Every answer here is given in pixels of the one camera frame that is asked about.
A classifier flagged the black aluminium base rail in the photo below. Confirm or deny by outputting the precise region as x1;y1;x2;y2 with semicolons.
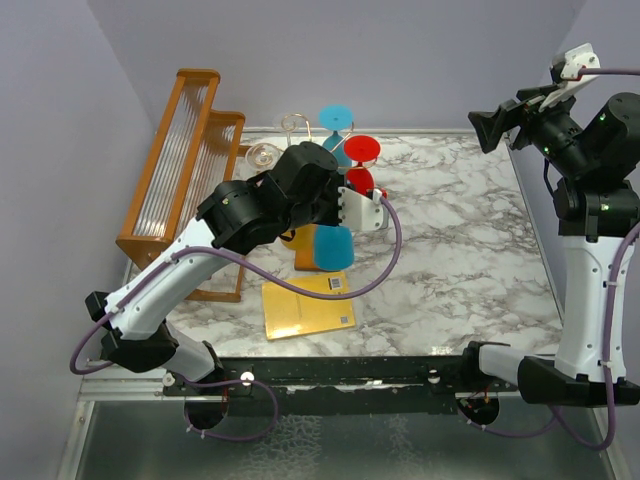
140;355;515;416

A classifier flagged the blue plastic wine glass front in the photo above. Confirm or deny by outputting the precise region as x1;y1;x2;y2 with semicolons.
313;225;355;271

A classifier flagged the clear ribbed wine glass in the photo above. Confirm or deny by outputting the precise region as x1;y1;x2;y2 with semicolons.
272;112;307;146

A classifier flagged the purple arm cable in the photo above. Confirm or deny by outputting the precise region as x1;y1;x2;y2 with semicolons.
68;192;403;443
457;68;640;451

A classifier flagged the yellow book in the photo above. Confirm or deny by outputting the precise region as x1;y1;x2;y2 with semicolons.
262;272;356;340

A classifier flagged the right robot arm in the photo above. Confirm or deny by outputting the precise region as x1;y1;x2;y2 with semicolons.
459;87;639;407

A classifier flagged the blue plastic wine glass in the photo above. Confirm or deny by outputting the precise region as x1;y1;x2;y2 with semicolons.
313;225;355;271
318;104;353;170

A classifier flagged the wooden tiered acrylic shelf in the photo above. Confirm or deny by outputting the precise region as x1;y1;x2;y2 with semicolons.
115;68;257;304

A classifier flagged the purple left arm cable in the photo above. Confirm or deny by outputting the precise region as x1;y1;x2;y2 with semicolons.
68;192;403;443

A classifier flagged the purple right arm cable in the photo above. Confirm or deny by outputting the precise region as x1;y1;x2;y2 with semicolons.
457;68;640;451

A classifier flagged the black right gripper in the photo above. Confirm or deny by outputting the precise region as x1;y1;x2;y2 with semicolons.
470;80;594;176

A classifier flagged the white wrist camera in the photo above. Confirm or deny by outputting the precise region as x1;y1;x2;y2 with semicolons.
539;43;600;112
338;187;389;232

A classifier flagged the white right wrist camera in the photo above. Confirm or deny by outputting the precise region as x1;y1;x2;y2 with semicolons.
539;43;600;112

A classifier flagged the yellow plastic wine glass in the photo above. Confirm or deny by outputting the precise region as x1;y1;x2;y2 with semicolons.
279;224;316;251

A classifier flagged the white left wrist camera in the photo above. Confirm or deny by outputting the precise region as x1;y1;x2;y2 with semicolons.
338;187;389;232

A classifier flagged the gold wire wine glass rack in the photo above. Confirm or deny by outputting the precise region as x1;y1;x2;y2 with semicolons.
248;112;381;272

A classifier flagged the clear smooth wine glass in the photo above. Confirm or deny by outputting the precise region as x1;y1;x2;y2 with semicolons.
245;142;282;172

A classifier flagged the red plastic wine glass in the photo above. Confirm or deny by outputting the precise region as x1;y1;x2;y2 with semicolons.
344;135;381;195

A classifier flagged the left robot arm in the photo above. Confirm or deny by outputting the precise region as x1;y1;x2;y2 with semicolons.
100;141;343;395

